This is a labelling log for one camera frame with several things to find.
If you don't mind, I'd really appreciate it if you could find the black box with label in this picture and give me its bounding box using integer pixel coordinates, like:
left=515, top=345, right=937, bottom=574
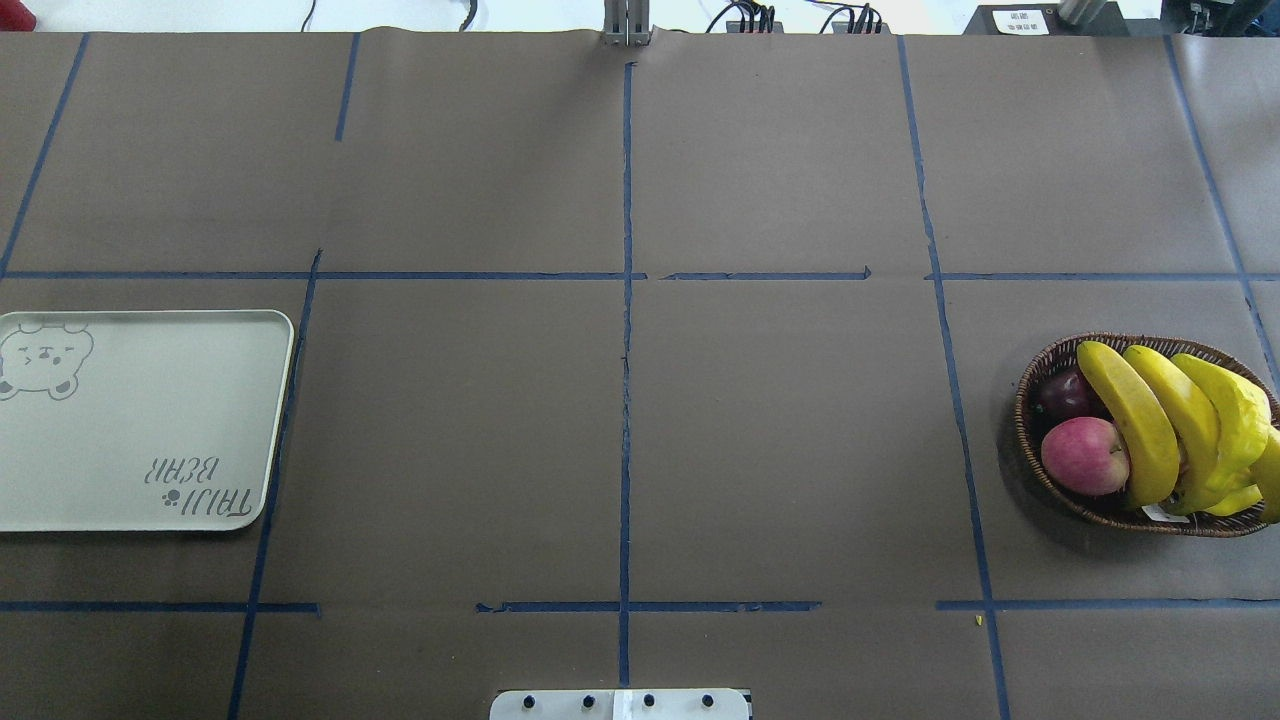
left=961, top=1, right=1165, bottom=37

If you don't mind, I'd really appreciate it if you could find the dark red mango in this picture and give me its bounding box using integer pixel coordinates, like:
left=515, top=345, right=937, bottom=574
left=1033, top=366, right=1108, bottom=424

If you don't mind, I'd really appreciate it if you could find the aluminium frame post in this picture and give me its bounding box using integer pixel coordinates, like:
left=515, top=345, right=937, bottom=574
left=602, top=0, right=652, bottom=47

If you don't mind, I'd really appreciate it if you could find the white bear tray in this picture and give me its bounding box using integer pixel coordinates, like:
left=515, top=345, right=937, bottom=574
left=1, top=309, right=294, bottom=533

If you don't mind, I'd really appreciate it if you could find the brown wicker basket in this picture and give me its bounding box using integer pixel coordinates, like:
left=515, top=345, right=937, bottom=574
left=1000, top=332, right=1271, bottom=539

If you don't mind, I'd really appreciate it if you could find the pink red apple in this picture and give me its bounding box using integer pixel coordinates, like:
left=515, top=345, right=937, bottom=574
left=1041, top=416, right=1130, bottom=497

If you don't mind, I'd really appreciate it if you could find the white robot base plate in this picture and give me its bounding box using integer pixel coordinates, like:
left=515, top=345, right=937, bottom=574
left=489, top=687, right=754, bottom=719

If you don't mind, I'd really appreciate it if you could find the red cylinder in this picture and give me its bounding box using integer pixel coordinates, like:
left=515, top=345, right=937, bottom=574
left=0, top=0, right=38, bottom=32

